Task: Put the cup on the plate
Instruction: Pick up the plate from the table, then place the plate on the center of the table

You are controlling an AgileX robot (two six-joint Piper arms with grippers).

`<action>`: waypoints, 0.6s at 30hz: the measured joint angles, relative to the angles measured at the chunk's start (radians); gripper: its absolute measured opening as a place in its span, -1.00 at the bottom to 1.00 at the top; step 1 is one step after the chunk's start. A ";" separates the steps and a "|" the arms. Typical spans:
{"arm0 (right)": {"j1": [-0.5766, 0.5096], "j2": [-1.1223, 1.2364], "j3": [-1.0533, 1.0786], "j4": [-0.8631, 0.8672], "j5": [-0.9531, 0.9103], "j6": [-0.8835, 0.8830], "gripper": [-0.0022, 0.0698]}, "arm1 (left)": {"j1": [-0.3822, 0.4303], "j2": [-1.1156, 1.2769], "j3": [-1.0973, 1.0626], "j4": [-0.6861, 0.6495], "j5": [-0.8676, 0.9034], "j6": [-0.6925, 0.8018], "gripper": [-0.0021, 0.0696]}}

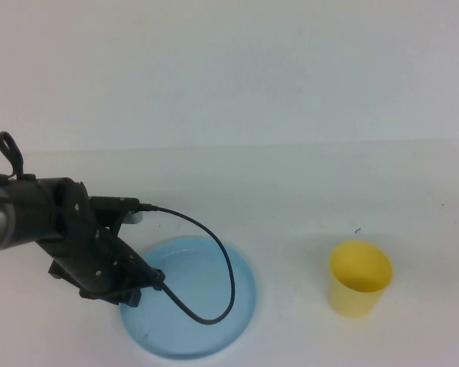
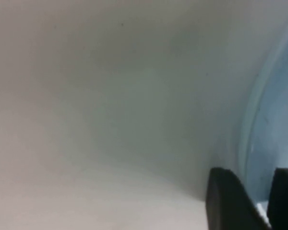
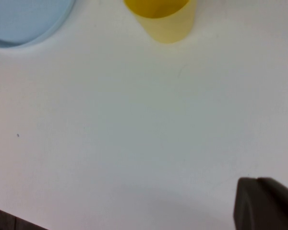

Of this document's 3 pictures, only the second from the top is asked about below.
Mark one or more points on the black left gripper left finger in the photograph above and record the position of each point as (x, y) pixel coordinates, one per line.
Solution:
(225, 206)

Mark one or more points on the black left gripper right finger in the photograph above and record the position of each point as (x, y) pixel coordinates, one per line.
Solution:
(285, 201)

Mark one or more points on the light blue round plate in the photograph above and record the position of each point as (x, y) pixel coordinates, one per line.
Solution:
(278, 107)

